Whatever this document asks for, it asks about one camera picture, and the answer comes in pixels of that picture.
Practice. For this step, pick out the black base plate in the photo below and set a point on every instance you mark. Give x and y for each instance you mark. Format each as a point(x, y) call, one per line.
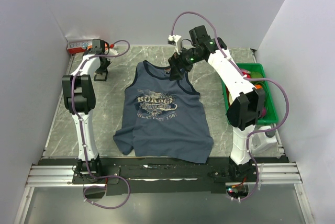
point(166, 175)

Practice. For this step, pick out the green plastic bin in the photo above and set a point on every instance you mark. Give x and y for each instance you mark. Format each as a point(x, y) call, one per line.
point(271, 116)

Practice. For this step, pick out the aluminium frame rail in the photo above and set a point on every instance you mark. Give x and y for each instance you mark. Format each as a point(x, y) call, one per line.
point(63, 175)

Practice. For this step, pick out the red white cardboard box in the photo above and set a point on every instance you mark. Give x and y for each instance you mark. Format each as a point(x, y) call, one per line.
point(75, 47)

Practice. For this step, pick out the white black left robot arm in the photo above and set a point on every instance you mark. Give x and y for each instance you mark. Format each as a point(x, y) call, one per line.
point(79, 99)

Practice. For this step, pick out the black rectangular frame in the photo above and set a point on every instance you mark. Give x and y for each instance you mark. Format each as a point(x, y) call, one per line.
point(101, 77)

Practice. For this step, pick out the blue sleeveless shirt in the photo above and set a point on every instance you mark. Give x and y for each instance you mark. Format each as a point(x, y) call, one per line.
point(163, 117)

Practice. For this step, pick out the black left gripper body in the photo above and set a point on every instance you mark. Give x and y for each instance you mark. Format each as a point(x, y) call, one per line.
point(104, 66)

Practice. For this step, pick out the green toy pepper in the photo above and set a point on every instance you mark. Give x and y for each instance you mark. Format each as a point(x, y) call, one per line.
point(256, 75)

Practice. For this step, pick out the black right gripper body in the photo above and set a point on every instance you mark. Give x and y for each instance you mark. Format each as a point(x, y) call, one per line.
point(186, 59)

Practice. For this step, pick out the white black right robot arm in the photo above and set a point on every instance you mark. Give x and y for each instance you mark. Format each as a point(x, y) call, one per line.
point(247, 101)

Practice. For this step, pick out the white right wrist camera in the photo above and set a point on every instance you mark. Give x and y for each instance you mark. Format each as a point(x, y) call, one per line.
point(176, 41)

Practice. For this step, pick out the white bottle grey cap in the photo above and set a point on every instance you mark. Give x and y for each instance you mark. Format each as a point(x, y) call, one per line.
point(263, 140)

